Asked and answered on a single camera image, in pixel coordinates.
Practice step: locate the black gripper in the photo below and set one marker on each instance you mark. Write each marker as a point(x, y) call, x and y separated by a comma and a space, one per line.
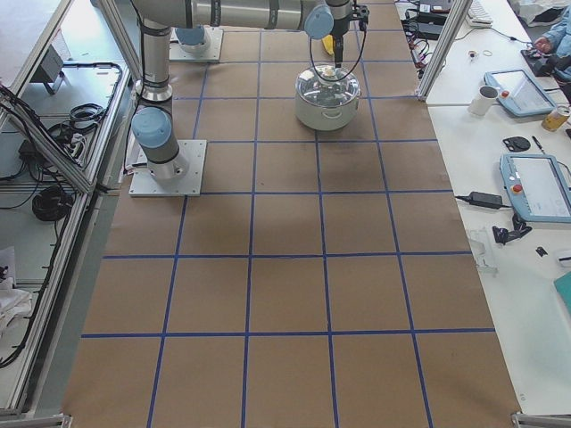
point(340, 28)

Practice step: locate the yellow corn cob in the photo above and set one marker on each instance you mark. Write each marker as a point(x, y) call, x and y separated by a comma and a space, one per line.
point(328, 45)

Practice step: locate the glass pot lid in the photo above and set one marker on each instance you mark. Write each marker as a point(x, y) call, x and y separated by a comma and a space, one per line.
point(327, 86)

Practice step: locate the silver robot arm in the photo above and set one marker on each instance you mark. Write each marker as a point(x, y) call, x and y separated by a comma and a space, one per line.
point(244, 74)
point(111, 14)

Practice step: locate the pale green cooking pot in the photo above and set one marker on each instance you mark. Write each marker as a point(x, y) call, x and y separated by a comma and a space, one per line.
point(322, 118)

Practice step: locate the person hand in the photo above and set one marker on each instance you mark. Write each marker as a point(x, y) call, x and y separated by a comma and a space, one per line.
point(543, 45)

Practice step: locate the red black power strip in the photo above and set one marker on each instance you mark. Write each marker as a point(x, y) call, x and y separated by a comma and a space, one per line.
point(417, 42)

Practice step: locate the white mug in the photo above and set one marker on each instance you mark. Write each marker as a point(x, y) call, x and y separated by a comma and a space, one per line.
point(483, 100)

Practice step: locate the far blue teach pendant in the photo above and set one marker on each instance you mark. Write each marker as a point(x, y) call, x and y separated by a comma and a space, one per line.
point(526, 97)

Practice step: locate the blue teach pendant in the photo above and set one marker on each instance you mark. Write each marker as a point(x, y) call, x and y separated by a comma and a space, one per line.
point(526, 97)
point(536, 187)

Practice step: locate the black power adapter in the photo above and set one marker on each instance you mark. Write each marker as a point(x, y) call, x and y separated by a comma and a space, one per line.
point(487, 200)

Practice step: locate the yellow drink can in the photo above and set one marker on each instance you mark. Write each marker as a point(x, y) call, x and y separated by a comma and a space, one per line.
point(556, 118)

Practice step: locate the near blue teach pendant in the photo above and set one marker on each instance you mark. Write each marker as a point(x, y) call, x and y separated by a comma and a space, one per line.
point(536, 187)

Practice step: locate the white crumpled cloth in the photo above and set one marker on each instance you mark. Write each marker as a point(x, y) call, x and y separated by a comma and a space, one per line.
point(15, 302)

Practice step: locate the aluminium frame post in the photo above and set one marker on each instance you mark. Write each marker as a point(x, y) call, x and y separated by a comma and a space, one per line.
point(450, 30)

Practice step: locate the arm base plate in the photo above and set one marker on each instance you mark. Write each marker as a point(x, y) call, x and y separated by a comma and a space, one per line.
point(181, 176)
point(201, 44)

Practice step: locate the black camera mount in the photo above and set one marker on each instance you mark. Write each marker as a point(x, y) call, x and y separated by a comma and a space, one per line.
point(520, 229)

